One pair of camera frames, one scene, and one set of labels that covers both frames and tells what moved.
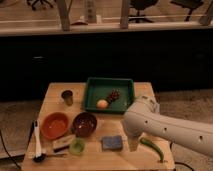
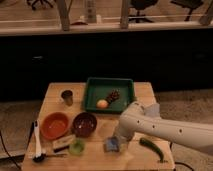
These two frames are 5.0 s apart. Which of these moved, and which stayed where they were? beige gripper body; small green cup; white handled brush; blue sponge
Moved: beige gripper body
Stayed: white handled brush; blue sponge; small green cup
